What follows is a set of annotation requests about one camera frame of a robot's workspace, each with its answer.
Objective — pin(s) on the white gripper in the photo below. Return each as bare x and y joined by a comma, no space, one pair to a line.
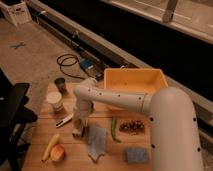
79,121

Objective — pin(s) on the wooden whiteboard eraser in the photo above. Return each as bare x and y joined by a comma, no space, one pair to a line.
78,131

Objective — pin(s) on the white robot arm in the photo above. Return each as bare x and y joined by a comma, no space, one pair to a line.
175,142

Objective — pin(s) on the light blue cloth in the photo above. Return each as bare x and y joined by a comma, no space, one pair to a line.
96,142

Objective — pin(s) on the yellow banana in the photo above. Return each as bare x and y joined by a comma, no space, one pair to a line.
52,142

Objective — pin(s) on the white paper cup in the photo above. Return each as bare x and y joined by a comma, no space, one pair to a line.
55,100

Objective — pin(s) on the green chili pepper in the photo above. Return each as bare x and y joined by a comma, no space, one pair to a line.
113,130

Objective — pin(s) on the red yellow apple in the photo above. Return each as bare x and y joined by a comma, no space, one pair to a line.
57,153

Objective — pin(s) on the dark metal cup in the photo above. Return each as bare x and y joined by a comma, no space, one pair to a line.
60,84

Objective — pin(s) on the blue black power tool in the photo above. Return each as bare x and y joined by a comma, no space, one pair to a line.
91,69

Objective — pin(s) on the bunch of dark grapes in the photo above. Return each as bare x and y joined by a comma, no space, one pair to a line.
133,127

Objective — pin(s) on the blue sponge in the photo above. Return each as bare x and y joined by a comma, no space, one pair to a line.
137,155

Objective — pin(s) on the black chair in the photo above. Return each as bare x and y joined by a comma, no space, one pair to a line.
13,118

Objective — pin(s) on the yellow plastic bin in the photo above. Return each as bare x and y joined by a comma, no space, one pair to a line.
134,80

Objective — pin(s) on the white cardboard box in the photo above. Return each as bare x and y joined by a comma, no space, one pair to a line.
16,14

